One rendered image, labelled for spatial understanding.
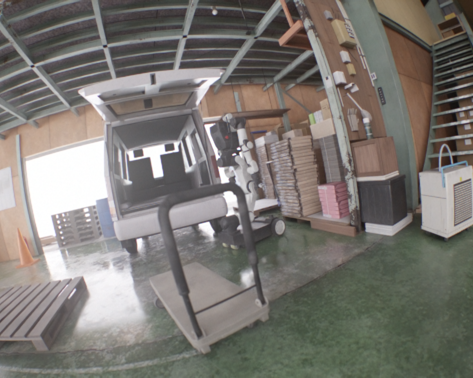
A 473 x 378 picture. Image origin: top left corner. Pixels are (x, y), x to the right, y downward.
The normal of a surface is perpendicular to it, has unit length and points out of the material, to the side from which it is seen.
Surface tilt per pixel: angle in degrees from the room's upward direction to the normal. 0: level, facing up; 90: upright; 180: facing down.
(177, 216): 88
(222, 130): 90
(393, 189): 90
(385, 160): 90
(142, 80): 106
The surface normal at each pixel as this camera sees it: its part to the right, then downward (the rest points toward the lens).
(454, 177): -0.04, 0.07
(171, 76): 0.39, 0.26
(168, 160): 0.36, 0.05
